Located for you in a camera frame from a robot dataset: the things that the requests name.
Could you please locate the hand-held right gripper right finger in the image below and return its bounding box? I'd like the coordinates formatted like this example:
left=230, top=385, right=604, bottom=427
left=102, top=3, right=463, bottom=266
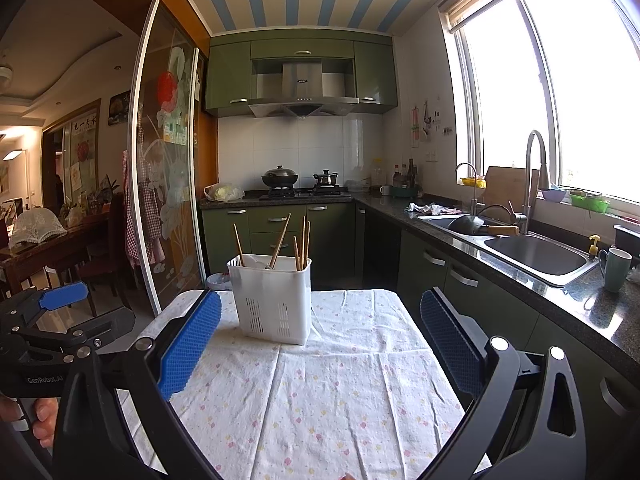
left=419, top=286, right=587, bottom=480

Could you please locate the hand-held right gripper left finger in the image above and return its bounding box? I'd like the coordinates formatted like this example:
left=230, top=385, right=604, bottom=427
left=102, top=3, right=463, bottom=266
left=51, top=290, right=223, bottom=480

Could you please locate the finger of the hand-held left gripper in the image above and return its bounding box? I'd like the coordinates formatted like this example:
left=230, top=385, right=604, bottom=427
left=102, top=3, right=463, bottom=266
left=0, top=281, right=90, bottom=331
left=20, top=309, right=137, bottom=357

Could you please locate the white plastic utensil holder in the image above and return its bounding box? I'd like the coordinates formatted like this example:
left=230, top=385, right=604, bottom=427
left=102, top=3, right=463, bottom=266
left=226, top=254, right=313, bottom=346

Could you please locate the person's left hand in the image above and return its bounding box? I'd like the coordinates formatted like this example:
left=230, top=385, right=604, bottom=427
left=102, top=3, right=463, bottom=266
left=0, top=394, right=57, bottom=442

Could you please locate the green base cabinet door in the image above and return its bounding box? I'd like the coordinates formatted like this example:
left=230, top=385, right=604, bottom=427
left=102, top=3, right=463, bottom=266
left=201, top=207, right=252, bottom=281
left=400, top=230, right=448, bottom=321
left=442, top=255, right=541, bottom=361
left=306, top=202, right=356, bottom=291

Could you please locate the dark wooden dining table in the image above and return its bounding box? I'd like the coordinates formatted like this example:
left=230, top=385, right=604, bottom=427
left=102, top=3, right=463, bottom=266
left=0, top=210, right=113, bottom=296

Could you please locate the lace food cover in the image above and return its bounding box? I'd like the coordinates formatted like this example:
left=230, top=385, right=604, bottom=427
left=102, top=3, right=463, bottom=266
left=7, top=207, right=68, bottom=253

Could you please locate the dark wooden dining chair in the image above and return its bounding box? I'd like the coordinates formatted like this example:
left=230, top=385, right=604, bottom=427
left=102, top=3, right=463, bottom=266
left=47, top=192, right=133, bottom=318

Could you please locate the checkered apron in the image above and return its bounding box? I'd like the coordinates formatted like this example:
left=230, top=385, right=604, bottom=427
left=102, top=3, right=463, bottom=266
left=121, top=125, right=168, bottom=268

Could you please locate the steel sink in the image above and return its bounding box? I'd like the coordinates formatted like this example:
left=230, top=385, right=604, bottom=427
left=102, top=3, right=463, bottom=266
left=417, top=212, right=601, bottom=288

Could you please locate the green drawer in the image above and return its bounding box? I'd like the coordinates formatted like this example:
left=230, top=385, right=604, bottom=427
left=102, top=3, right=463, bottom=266
left=250, top=232, right=307, bottom=258
left=248, top=205, right=307, bottom=235

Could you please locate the dark granite countertop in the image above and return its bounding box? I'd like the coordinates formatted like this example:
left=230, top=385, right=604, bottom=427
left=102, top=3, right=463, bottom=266
left=200, top=187, right=640, bottom=376

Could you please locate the crumpled rag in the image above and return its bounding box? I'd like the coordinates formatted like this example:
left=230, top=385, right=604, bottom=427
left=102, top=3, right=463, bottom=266
left=405, top=201, right=460, bottom=215

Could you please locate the narrow green cabinet door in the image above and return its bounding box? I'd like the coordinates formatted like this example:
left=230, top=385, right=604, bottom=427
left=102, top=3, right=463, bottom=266
left=354, top=205, right=371, bottom=281

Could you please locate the small steel faucet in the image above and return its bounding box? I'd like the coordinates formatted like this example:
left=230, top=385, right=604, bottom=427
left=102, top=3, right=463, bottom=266
left=455, top=162, right=482, bottom=216

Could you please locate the floral white tablecloth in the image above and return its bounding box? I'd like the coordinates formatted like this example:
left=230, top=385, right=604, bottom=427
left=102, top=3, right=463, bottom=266
left=117, top=287, right=493, bottom=480

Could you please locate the floral glass sliding door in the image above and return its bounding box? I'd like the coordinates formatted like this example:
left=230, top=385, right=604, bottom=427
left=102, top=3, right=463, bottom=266
left=125, top=0, right=211, bottom=313

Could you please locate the plastic bag with cabbage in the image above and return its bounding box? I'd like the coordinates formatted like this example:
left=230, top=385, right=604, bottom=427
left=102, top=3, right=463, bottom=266
left=202, top=182, right=246, bottom=203

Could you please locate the wooden cutting board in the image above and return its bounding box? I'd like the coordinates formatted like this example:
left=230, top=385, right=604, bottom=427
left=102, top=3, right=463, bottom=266
left=482, top=166, right=541, bottom=208

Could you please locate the cluster of sauce bottles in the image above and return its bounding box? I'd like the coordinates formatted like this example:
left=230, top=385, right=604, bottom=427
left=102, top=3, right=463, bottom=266
left=391, top=158, right=420, bottom=190

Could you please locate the tall steel faucet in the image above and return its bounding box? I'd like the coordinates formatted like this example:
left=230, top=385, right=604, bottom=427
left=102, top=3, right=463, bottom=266
left=520, top=130, right=552, bottom=236

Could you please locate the green mug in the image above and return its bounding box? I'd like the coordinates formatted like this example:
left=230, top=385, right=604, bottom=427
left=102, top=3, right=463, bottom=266
left=598, top=247, right=634, bottom=293

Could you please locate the black lidded wok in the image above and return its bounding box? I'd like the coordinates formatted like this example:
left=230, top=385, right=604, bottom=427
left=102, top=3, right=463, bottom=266
left=261, top=164, right=300, bottom=190

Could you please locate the black gas stove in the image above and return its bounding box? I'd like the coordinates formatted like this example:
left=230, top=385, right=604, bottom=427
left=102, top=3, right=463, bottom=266
left=260, top=186, right=353, bottom=198

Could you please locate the green basket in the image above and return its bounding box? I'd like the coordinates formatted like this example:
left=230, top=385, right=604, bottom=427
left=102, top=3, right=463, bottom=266
left=569, top=191, right=612, bottom=214

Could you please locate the framed picture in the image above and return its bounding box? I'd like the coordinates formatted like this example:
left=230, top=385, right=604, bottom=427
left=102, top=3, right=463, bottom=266
left=107, top=91, right=132, bottom=126

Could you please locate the black box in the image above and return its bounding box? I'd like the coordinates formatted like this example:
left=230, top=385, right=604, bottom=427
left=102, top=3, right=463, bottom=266
left=612, top=224, right=640, bottom=256

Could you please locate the kitchen window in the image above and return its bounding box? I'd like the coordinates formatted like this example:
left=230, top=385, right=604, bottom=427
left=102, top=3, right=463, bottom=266
left=437, top=0, right=640, bottom=206

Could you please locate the steel range hood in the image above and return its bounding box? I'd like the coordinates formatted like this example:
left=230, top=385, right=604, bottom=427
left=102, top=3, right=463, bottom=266
left=248, top=60, right=360, bottom=120

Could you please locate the black wok with wooden handle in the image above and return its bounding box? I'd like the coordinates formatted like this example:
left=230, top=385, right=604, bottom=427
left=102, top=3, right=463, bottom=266
left=446, top=205, right=521, bottom=237

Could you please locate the wall poster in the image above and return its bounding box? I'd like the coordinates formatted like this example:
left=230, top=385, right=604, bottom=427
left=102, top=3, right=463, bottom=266
left=62, top=100, right=103, bottom=201

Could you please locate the green wall cabinet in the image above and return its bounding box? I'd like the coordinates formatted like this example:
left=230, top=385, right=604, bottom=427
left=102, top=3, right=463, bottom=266
left=353, top=41, right=399, bottom=115
left=204, top=42, right=253, bottom=117

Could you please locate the wide green wall cabinet flap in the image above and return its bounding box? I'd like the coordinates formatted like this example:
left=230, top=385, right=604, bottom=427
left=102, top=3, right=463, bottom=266
left=250, top=39, right=357, bottom=61

